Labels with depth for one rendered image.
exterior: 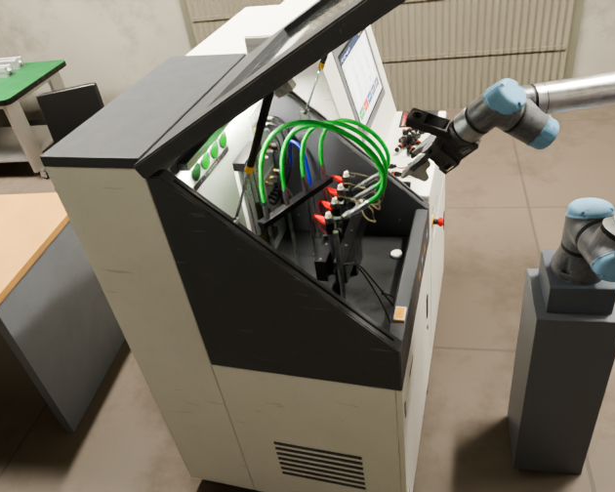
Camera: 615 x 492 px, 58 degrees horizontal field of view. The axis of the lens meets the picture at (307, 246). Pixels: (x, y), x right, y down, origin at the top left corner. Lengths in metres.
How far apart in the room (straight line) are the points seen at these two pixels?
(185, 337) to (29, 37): 4.63
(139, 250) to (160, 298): 0.17
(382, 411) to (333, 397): 0.15
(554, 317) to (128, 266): 1.24
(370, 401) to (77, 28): 4.69
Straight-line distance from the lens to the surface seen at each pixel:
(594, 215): 1.66
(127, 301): 1.70
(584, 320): 1.82
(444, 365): 2.69
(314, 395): 1.70
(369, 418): 1.72
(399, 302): 1.60
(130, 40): 5.48
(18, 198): 3.01
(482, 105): 1.27
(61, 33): 5.80
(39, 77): 5.15
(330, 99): 1.87
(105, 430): 2.81
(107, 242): 1.56
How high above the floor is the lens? 2.04
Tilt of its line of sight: 36 degrees down
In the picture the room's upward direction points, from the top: 9 degrees counter-clockwise
